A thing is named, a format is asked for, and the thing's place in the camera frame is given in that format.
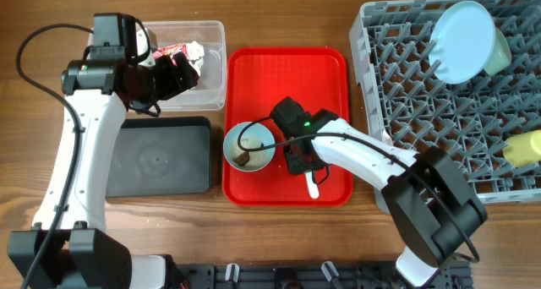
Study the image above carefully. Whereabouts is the white plastic spoon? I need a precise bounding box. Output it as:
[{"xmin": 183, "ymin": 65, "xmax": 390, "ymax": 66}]
[{"xmin": 304, "ymin": 172, "xmax": 320, "ymax": 199}]

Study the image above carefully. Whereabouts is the red snack wrapper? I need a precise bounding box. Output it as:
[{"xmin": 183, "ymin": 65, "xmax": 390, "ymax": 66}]
[{"xmin": 153, "ymin": 43, "xmax": 187, "ymax": 59}]

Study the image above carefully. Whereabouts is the light blue plate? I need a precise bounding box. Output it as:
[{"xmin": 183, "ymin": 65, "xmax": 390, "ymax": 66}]
[{"xmin": 429, "ymin": 1, "xmax": 495, "ymax": 85}]

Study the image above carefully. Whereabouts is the yellow plastic cup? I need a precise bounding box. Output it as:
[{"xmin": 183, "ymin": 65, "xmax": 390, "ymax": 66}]
[{"xmin": 503, "ymin": 130, "xmax": 541, "ymax": 167}]

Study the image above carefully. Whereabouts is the mint green bowl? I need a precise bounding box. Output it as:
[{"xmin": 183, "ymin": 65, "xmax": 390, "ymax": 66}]
[{"xmin": 484, "ymin": 29, "xmax": 511, "ymax": 76}]

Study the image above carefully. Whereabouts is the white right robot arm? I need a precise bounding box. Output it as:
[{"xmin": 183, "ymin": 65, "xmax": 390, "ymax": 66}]
[{"xmin": 270, "ymin": 97, "xmax": 488, "ymax": 287}]

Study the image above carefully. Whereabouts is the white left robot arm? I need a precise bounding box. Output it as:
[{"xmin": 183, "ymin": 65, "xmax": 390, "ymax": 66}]
[{"xmin": 8, "ymin": 13, "xmax": 205, "ymax": 288}]

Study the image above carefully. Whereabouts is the black waste tray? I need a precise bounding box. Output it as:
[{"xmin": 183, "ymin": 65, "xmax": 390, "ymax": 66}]
[{"xmin": 106, "ymin": 116, "xmax": 211, "ymax": 199}]

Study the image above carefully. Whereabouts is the grey dishwasher rack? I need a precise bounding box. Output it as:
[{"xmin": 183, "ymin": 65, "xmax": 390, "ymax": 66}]
[{"xmin": 349, "ymin": 0, "xmax": 540, "ymax": 204}]

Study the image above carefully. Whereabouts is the blue bowl with rice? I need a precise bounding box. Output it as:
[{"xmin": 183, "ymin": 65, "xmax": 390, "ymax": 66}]
[{"xmin": 223, "ymin": 122, "xmax": 275, "ymax": 172}]

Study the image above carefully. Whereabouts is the clear plastic bin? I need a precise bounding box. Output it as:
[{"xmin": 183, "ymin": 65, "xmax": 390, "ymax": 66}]
[{"xmin": 89, "ymin": 15, "xmax": 227, "ymax": 114}]

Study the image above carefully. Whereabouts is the red plastic tray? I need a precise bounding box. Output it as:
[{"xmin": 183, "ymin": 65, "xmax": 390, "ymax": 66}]
[{"xmin": 222, "ymin": 47, "xmax": 353, "ymax": 207}]

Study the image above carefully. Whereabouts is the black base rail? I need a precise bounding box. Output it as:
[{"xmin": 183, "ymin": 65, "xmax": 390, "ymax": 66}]
[{"xmin": 176, "ymin": 261, "xmax": 474, "ymax": 289}]

